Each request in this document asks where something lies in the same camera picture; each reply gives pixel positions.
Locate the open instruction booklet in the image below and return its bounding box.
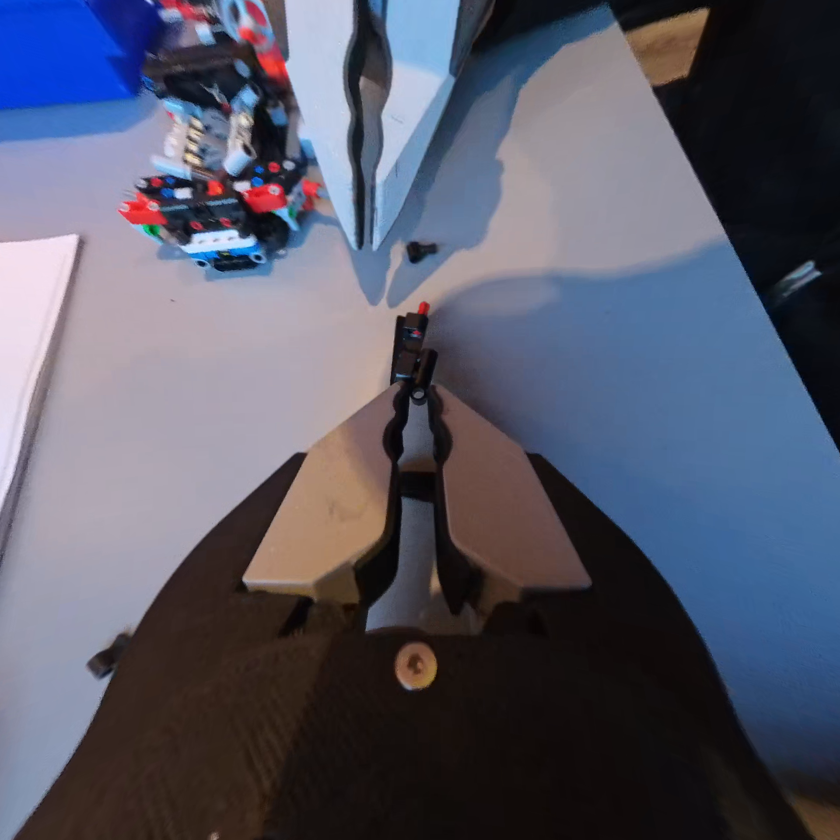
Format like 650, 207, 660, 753
0, 234, 81, 526

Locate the grey desk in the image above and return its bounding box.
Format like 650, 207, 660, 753
0, 0, 840, 815

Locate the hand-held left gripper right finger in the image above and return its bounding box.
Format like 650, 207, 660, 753
427, 384, 593, 616

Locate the short black toy brick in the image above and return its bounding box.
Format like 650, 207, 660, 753
87, 631, 134, 679

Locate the small black red brick assembly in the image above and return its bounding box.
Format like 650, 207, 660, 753
390, 302, 439, 403

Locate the person's dark clothing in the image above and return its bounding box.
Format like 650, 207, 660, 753
607, 0, 840, 454

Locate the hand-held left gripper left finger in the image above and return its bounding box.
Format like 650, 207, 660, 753
241, 384, 411, 603

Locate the blue plastic bin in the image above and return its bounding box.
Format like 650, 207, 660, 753
0, 0, 165, 111

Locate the partly built toy car model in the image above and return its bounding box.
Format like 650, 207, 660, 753
118, 0, 326, 273

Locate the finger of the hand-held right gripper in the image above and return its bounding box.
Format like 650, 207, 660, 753
285, 0, 368, 252
364, 0, 462, 252

